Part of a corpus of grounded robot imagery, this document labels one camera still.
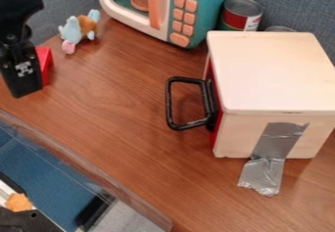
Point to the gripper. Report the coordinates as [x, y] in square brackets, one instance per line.
[17, 46]

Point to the toy microwave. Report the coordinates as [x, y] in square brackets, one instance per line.
[192, 17]

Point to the blue plush animal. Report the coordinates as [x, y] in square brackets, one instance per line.
[75, 29]

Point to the grey tape strip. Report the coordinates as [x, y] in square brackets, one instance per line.
[268, 164]

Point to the red block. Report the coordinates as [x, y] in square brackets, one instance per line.
[45, 63]

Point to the cabinet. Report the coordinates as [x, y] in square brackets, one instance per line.
[270, 76]

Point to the red and white can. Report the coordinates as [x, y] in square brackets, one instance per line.
[239, 16]

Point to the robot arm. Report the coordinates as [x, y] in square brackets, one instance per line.
[15, 1]

